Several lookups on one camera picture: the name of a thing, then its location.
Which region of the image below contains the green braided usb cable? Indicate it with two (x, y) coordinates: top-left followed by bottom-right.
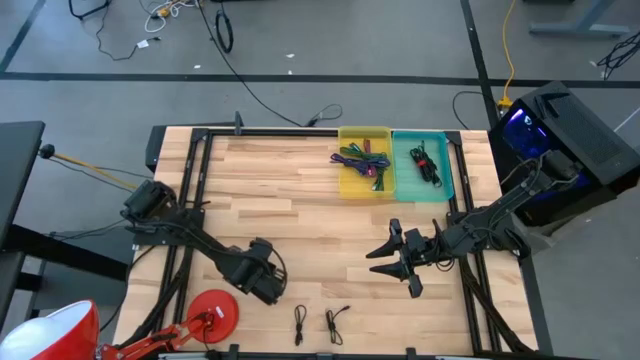
(372, 164), (389, 194)
(339, 142), (389, 161)

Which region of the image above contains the black strapped usb cable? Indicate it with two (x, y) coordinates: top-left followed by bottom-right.
(293, 303), (308, 347)
(324, 304), (352, 347)

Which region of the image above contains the yellow translucent plastic bin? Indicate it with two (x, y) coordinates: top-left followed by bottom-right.
(337, 125), (397, 200)

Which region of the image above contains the purple braided usb cable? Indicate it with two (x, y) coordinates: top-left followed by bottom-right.
(329, 152), (391, 176)

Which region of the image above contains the red jointed lamp arm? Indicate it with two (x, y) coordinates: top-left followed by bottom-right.
(97, 312), (214, 360)

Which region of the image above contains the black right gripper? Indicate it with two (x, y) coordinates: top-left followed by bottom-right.
(365, 218), (444, 300)

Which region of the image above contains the blue braided usb cable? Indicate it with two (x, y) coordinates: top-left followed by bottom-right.
(349, 157), (391, 172)

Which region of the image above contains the grey metal desk leg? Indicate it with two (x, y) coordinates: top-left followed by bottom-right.
(528, 0), (632, 39)

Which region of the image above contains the teal translucent plastic bin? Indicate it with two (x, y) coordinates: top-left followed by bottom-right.
(391, 129), (456, 204)

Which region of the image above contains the black cable with red tie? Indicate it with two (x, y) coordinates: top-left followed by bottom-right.
(409, 147), (441, 186)

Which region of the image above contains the black cable with white plug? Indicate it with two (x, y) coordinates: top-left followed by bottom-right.
(94, 0), (161, 62)

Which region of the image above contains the black desk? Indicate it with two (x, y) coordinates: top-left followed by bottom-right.
(0, 121), (134, 326)

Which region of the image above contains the long black floor cable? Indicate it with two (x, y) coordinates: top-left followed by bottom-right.
(194, 0), (344, 129)

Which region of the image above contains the coiled black floor cable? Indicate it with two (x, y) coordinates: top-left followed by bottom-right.
(214, 9), (235, 55)

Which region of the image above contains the yellow rod with black knob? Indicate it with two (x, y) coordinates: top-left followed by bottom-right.
(38, 143), (146, 194)

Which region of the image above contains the black metal table frame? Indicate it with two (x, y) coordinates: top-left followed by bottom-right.
(114, 112), (541, 360)

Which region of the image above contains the black computer tower blue glow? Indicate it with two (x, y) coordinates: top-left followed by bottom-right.
(487, 79), (640, 226)

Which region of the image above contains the yellow extension cord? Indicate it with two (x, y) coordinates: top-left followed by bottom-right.
(497, 0), (519, 109)

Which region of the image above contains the red round lamp base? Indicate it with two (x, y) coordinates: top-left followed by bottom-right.
(187, 288), (241, 345)

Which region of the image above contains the white cable bundle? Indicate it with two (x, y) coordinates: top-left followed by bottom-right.
(144, 0), (201, 34)

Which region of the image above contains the black cable bundle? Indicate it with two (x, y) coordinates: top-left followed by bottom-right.
(597, 32), (640, 81)

